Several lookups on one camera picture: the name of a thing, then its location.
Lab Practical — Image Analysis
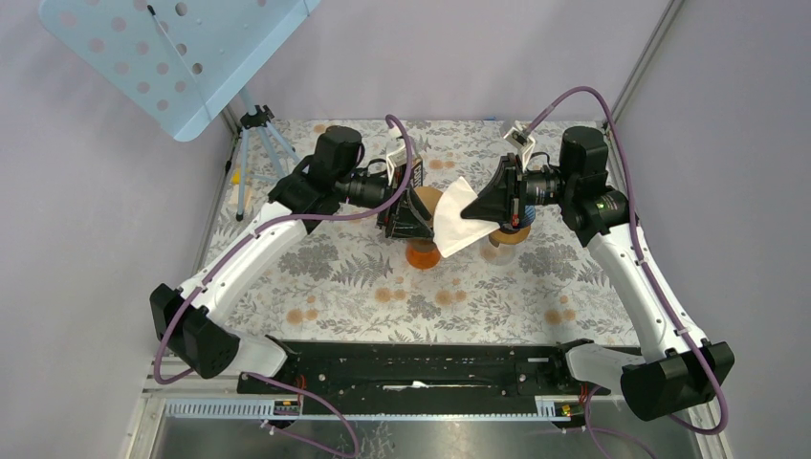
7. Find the floral tablecloth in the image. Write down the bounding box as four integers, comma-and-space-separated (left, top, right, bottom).
203, 120, 638, 346

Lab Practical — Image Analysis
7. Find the purple cable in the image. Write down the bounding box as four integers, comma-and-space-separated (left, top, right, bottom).
151, 114, 416, 459
514, 86, 730, 459

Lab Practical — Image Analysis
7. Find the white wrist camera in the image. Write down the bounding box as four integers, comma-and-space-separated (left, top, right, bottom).
500, 120, 537, 170
384, 126, 417, 187

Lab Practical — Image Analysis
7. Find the blue dripper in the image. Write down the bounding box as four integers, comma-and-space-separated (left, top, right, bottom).
515, 206, 536, 230

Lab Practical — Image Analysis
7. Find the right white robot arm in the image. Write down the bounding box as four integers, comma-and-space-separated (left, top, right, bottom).
461, 124, 734, 421

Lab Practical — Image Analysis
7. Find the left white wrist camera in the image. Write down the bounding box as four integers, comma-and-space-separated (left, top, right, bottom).
384, 126, 417, 187

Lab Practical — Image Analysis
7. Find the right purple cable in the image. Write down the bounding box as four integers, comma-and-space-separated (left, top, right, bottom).
514, 86, 730, 459

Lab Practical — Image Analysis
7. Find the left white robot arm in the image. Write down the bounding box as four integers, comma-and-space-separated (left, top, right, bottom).
149, 115, 433, 393

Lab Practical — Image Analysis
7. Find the light blue music stand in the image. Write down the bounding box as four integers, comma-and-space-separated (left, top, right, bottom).
37, 0, 323, 223

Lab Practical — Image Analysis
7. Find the light wooden dripper ring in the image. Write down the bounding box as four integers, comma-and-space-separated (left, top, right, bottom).
489, 225, 532, 249

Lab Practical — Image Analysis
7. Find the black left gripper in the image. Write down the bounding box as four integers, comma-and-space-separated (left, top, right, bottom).
336, 163, 435, 239

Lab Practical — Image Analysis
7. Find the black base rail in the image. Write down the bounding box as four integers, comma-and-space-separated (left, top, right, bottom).
275, 341, 592, 417

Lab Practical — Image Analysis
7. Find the clear glass carafe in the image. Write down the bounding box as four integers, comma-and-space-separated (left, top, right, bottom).
480, 242, 516, 266

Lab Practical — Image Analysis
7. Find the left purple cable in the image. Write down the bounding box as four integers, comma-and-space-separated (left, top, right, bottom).
151, 114, 416, 459

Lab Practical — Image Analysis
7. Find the orange glass carafe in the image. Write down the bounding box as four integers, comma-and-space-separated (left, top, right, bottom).
405, 239, 441, 270

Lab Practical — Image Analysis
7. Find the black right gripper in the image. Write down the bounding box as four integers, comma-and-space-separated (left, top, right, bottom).
460, 154, 575, 227

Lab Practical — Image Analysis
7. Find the white paper coffee filter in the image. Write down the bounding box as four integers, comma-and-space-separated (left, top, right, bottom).
432, 177, 499, 258

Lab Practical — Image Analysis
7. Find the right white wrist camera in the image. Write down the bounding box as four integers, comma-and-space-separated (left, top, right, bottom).
500, 120, 537, 170

